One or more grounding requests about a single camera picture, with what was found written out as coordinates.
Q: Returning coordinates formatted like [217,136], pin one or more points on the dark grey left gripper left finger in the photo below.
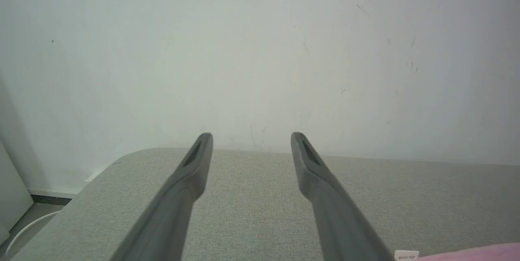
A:
[170,208]

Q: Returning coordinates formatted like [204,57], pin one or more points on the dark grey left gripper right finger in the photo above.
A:
[333,208]

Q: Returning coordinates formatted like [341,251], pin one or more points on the pink cloth with white label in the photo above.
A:
[479,253]

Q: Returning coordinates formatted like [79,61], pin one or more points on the white garment care label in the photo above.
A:
[406,255]

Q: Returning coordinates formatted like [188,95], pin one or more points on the white cabinet panel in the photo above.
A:
[12,196]

